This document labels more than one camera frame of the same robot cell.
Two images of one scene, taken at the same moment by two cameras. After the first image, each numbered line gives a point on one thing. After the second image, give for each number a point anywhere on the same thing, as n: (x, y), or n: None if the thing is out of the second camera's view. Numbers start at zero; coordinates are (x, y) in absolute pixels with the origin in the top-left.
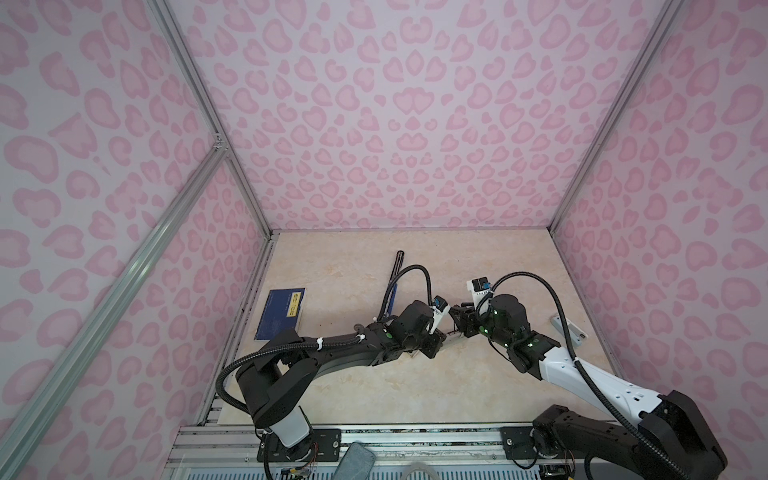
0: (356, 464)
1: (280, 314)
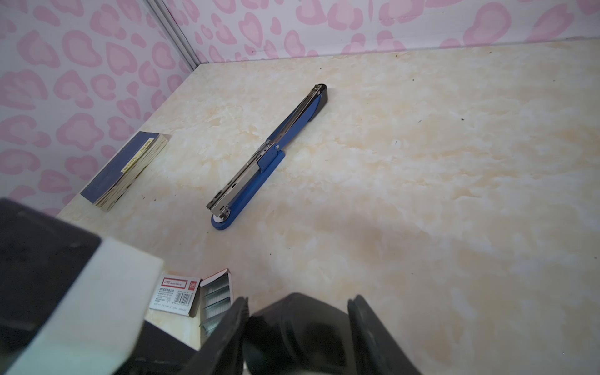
0: None
1: (106, 190)
